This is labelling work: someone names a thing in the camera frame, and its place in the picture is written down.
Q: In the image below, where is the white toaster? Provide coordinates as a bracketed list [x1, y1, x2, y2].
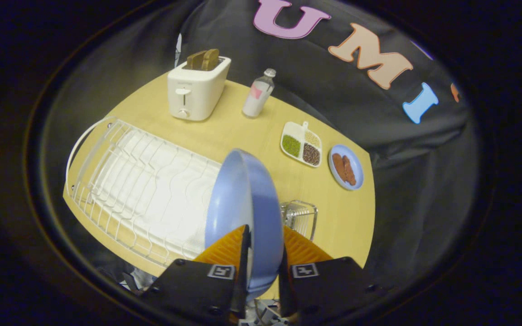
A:
[167, 55, 232, 121]

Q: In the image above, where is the brown toast slice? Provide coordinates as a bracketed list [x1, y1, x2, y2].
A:
[201, 48, 220, 71]
[186, 50, 208, 70]

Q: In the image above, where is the clear bottle with pink label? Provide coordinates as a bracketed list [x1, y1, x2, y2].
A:
[242, 68, 277, 119]

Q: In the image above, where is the brown sausage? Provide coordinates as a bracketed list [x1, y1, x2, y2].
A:
[332, 153, 348, 182]
[342, 155, 357, 187]

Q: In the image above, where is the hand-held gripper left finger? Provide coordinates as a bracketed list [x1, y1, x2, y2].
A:
[141, 225, 251, 325]

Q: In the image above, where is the white divided tray with beans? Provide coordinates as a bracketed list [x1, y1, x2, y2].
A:
[280, 120, 323, 168]

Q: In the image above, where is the small blue plate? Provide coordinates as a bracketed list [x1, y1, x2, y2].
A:
[328, 144, 365, 191]

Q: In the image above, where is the white wire dish rack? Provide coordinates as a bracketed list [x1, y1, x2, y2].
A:
[65, 116, 223, 268]

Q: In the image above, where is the metal wire basket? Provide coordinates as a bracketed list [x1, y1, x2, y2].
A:
[280, 200, 319, 241]

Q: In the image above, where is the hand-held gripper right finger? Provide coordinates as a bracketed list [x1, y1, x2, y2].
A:
[278, 225, 395, 325]

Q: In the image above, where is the black backdrop cloth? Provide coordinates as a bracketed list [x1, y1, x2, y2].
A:
[43, 0, 481, 290]

